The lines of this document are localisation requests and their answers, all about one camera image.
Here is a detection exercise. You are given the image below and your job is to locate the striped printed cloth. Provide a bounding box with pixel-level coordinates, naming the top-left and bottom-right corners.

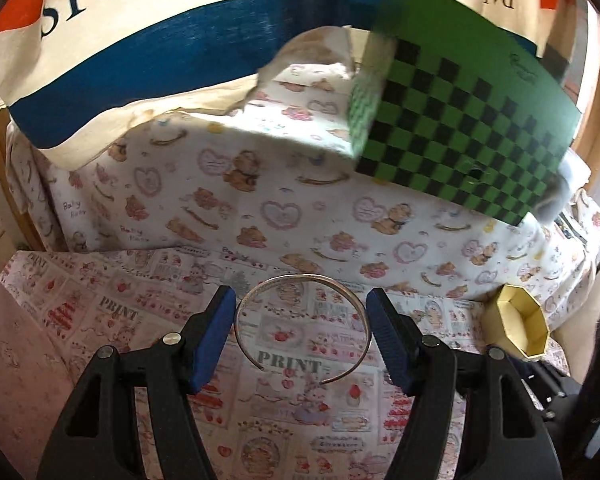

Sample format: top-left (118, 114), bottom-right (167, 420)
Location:
top-left (0, 0), bottom-right (591, 171)

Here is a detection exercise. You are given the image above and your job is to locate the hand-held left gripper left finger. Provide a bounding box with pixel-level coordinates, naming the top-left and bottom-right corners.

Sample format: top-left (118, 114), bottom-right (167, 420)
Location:
top-left (36, 285), bottom-right (237, 480)

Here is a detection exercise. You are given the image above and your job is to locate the green checkered board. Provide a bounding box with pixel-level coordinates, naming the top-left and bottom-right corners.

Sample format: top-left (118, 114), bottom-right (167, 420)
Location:
top-left (347, 0), bottom-right (583, 227)

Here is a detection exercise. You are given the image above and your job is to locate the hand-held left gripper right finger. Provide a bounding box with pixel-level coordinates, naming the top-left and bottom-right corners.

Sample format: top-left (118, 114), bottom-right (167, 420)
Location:
top-left (365, 287), bottom-right (563, 480)

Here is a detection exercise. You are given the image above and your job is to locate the bear print cloth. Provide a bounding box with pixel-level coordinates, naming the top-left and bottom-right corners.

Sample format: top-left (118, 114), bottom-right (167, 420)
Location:
top-left (5, 60), bottom-right (600, 331)

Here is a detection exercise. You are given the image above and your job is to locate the wooden window frame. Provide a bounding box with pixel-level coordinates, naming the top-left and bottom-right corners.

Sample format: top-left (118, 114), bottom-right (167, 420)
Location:
top-left (570, 0), bottom-right (600, 161)

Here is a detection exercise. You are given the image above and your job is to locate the translucent plastic bucket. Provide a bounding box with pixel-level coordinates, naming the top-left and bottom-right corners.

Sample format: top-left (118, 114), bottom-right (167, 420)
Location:
top-left (532, 147), bottom-right (592, 223)

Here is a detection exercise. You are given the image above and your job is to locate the strawberry print cloth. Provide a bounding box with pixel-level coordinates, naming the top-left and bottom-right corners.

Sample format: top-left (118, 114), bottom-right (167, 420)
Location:
top-left (0, 247), bottom-right (566, 480)

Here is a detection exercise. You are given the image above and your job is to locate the silver bangle bracelet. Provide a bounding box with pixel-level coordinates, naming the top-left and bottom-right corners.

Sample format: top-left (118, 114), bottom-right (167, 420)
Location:
top-left (233, 273), bottom-right (373, 386)

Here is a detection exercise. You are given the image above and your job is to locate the pink cloth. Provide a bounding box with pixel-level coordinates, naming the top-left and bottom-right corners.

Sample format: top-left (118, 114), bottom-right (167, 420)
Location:
top-left (0, 260), bottom-right (86, 480)

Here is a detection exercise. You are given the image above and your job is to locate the yellow octagonal box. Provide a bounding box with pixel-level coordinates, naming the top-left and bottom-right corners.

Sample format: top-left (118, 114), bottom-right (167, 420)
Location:
top-left (482, 284), bottom-right (551, 363)

